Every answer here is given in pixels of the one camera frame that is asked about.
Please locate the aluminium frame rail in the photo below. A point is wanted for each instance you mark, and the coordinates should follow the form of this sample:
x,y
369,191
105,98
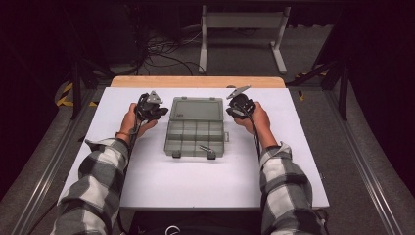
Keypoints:
x,y
365,169
45,169

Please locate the white table board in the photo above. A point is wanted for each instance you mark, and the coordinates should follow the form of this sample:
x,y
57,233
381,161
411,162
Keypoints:
x,y
195,182

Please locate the wooden table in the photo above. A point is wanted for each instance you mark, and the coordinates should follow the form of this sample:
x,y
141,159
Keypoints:
x,y
195,81

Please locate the black metal stand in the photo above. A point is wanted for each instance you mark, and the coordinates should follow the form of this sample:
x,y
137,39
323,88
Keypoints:
x,y
76,88
342,91

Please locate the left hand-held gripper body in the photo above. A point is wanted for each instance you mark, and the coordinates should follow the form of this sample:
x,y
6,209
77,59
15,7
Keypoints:
x,y
148,106

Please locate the person's left hand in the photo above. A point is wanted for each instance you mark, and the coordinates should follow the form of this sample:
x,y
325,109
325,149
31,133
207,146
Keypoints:
x,y
130,120

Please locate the grey transparent compartment storage box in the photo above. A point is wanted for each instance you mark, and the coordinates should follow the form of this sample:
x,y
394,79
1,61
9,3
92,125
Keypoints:
x,y
195,130

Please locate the white metal stand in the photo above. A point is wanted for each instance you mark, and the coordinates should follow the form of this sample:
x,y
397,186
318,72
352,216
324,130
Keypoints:
x,y
243,20

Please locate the person's dark clothing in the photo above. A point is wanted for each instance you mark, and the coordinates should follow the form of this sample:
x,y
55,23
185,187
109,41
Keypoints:
x,y
202,223

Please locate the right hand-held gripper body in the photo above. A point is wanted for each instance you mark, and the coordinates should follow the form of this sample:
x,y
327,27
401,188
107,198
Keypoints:
x,y
242,101

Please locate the person's right hand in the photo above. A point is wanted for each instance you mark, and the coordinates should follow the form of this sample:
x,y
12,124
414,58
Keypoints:
x,y
257,119

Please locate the yellow black floor tape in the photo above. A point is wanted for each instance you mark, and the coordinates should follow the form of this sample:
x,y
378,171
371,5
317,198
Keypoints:
x,y
65,98

